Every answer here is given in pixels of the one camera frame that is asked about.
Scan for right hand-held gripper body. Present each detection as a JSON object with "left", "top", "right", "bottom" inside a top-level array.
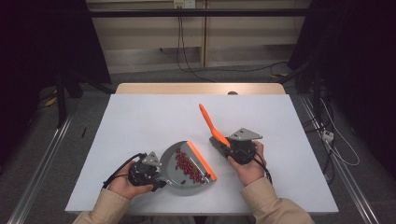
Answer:
[{"left": 228, "top": 127, "right": 263, "bottom": 165}]

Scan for grey dustpan with orange edge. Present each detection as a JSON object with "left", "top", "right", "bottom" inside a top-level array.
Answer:
[{"left": 159, "top": 140, "right": 219, "bottom": 197}]

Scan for right hand-held gripper black cable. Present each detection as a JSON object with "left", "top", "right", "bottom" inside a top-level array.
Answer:
[{"left": 247, "top": 151, "right": 274, "bottom": 185}]

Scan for black horizontal bar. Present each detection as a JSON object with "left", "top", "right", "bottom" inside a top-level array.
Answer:
[{"left": 88, "top": 8, "right": 313, "bottom": 19}]

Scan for bundle of black cables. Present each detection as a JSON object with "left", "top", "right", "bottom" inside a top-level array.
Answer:
[{"left": 303, "top": 115, "right": 337, "bottom": 176}]

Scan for white wall socket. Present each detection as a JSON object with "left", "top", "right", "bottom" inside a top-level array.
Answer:
[{"left": 173, "top": 0, "right": 197, "bottom": 9}]

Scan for person's right hand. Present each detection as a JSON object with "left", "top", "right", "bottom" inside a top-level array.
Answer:
[{"left": 227, "top": 141, "right": 267, "bottom": 188}]

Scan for white cable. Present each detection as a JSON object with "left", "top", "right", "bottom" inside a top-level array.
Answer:
[{"left": 319, "top": 98, "right": 361, "bottom": 167}]

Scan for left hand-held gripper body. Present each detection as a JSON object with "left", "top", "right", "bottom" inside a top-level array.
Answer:
[{"left": 128, "top": 151, "right": 168, "bottom": 191}]

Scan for thin black wall cable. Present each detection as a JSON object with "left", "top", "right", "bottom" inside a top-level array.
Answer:
[{"left": 176, "top": 16, "right": 217, "bottom": 83}]

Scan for white power strip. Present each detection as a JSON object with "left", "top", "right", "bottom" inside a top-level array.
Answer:
[{"left": 321, "top": 130, "right": 335, "bottom": 143}]

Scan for dark curtain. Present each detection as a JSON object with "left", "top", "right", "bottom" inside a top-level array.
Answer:
[
  {"left": 0, "top": 0, "right": 112, "bottom": 171},
  {"left": 287, "top": 0, "right": 396, "bottom": 180}
]

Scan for orange brush with grey bristles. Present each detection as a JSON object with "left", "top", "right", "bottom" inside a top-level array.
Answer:
[{"left": 198, "top": 103, "right": 232, "bottom": 157}]

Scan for person's left hand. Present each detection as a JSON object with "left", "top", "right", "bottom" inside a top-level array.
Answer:
[{"left": 106, "top": 161, "right": 154, "bottom": 201}]

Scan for aluminium floor rail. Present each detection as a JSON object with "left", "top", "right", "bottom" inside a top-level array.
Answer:
[
  {"left": 7, "top": 114, "right": 75, "bottom": 224},
  {"left": 299, "top": 94, "right": 381, "bottom": 224}
]

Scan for wooden table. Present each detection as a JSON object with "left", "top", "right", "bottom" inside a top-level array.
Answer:
[{"left": 115, "top": 82, "right": 287, "bottom": 95}]

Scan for black metal stand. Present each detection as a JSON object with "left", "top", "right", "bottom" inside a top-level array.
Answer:
[
  {"left": 53, "top": 67, "right": 116, "bottom": 129},
  {"left": 276, "top": 58, "right": 325, "bottom": 126}
]

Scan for red beans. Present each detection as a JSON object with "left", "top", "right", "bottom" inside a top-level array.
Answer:
[{"left": 175, "top": 147, "right": 212, "bottom": 186}]

